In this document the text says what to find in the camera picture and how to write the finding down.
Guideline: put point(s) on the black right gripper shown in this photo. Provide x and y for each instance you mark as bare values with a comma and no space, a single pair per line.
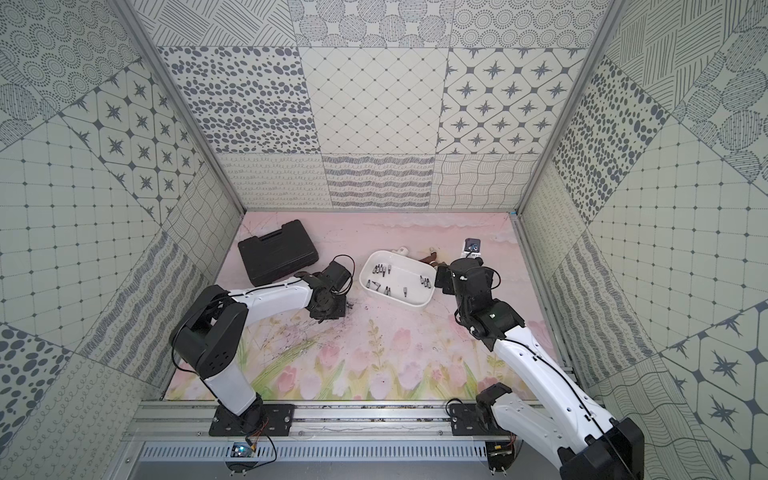
445,276

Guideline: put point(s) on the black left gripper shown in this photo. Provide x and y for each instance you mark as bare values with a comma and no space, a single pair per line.
330,305

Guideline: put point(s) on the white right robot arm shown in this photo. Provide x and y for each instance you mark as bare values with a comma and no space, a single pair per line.
617,454

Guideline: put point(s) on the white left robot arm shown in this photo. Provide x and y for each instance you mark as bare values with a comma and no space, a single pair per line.
208,336

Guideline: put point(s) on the white plastic storage box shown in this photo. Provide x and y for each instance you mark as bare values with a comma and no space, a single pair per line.
405,273

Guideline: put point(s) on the maroon faucet valve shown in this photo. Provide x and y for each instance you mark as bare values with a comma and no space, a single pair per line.
431,259

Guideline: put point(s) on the black plastic tool case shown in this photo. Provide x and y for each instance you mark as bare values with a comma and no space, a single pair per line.
277,254

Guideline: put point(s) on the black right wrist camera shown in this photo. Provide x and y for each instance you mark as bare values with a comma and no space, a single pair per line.
471,247

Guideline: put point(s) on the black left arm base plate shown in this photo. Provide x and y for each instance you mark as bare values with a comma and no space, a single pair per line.
269,419

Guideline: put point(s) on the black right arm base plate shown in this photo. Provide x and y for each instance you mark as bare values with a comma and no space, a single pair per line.
467,420

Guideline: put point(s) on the white slotted cable duct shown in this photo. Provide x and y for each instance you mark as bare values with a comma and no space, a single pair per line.
316,451

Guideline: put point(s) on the aluminium mounting rail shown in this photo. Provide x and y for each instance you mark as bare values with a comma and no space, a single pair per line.
376,420

